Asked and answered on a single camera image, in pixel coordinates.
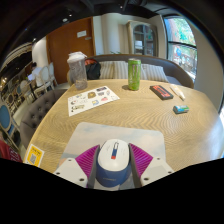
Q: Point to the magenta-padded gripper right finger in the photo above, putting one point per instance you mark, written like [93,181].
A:
[151,169]

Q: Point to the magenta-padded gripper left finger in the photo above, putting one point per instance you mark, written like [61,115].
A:
[73,170]

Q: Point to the blue-backed chair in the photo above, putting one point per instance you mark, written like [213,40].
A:
[5,118]

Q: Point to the white dining chairs group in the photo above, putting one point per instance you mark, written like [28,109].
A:
[45,80]

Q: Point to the pale blue mouse pad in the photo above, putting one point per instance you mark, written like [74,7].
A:
[133,136]

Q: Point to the white and blue computer mouse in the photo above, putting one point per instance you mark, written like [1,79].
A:
[113,161]

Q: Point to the brown wooden door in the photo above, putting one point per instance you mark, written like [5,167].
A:
[66,40]

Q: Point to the large window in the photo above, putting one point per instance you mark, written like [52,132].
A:
[181,43]

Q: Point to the white sticker sheet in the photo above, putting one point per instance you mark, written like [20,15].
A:
[91,100]

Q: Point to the small teal box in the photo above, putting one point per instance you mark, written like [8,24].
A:
[181,109]

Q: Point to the person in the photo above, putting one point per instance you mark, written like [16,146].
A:
[35,71]

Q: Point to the glass-door cabinet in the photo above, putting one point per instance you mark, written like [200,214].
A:
[143,36]

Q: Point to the black and red flat box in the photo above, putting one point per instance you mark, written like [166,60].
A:
[161,92]

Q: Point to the grey curved sofa bench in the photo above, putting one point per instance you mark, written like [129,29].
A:
[176,71]

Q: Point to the green drink can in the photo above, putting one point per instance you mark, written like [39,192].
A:
[134,75]

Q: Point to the black and orange backpack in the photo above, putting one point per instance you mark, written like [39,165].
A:
[93,70]

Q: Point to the white wrapped packet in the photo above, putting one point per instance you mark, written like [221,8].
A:
[177,91]

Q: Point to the striped cushion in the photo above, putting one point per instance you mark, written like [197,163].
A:
[121,70]
[106,70]
[156,73]

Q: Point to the yellow code sticker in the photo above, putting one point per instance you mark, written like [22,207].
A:
[34,155]

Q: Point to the clear plastic shaker bottle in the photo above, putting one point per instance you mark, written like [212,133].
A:
[78,71]

